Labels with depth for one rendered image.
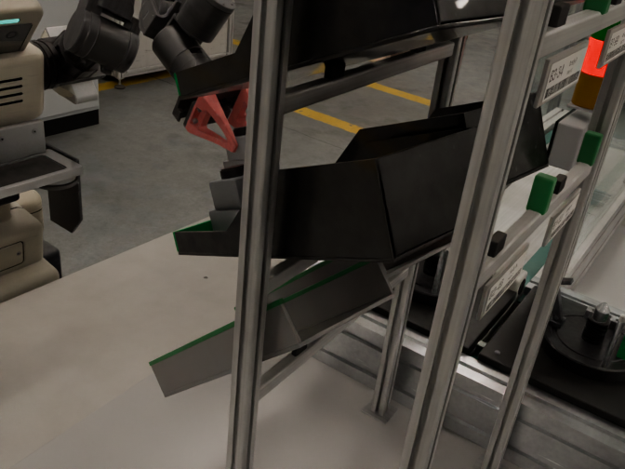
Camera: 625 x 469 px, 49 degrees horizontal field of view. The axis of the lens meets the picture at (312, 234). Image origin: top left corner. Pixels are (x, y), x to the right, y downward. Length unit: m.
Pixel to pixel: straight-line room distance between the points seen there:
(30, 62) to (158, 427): 0.65
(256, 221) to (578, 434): 0.56
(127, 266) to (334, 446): 0.55
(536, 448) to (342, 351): 0.30
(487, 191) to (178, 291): 0.87
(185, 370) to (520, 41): 0.51
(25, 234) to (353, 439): 0.74
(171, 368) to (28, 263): 0.69
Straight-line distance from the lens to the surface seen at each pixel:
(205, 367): 0.72
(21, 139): 1.28
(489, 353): 1.00
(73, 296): 1.23
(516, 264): 0.55
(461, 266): 0.45
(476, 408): 0.98
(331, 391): 1.04
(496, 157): 0.41
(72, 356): 1.10
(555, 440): 0.96
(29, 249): 1.40
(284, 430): 0.97
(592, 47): 1.11
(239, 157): 0.88
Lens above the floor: 1.54
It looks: 29 degrees down
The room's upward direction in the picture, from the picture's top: 7 degrees clockwise
